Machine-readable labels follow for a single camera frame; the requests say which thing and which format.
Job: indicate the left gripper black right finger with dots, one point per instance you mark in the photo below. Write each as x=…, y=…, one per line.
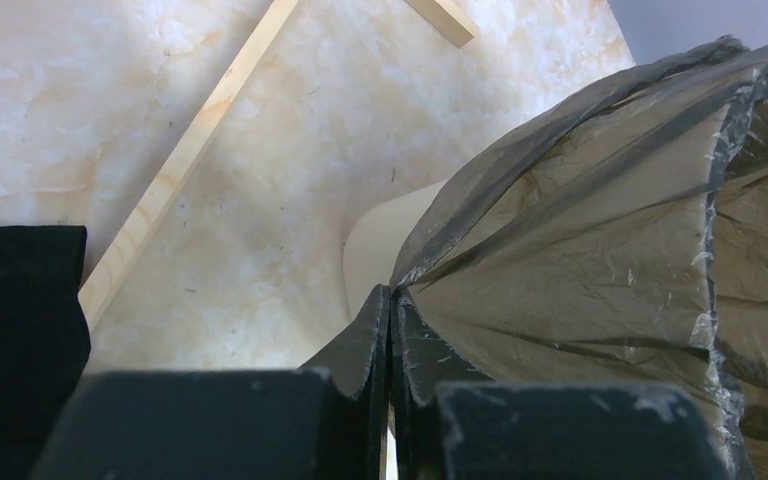
x=421, y=360

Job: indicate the beige plastic trash bin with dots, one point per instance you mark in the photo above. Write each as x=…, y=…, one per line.
x=373, y=245

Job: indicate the dark translucent trash bag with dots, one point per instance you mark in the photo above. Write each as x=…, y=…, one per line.
x=621, y=235

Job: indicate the black t-shirt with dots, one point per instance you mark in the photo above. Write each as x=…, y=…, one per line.
x=44, y=337

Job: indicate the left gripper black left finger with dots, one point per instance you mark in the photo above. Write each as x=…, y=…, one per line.
x=352, y=431

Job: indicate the wooden clothes rack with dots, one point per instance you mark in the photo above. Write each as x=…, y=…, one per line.
x=116, y=263

